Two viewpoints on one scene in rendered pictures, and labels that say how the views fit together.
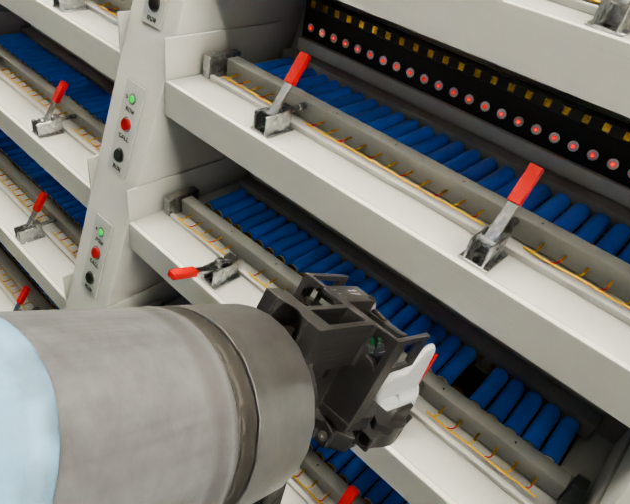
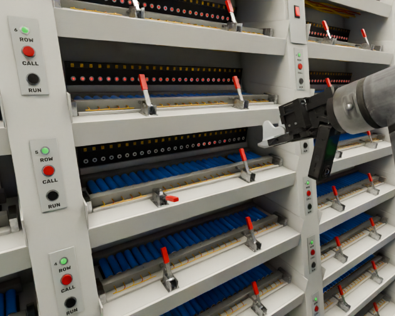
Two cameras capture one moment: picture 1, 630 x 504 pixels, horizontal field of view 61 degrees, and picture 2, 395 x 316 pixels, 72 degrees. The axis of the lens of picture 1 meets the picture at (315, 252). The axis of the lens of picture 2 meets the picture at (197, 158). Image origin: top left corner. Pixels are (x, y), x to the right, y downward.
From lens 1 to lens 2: 65 cm
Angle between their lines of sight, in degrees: 63
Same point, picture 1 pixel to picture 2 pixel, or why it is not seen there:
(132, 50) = (22, 119)
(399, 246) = (227, 118)
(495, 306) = (256, 115)
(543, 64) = (231, 45)
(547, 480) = (269, 159)
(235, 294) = not seen: hidden behind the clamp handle
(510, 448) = (261, 160)
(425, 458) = (261, 177)
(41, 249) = not seen: outside the picture
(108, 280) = (90, 283)
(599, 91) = (244, 48)
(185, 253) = (133, 210)
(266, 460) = not seen: hidden behind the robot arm
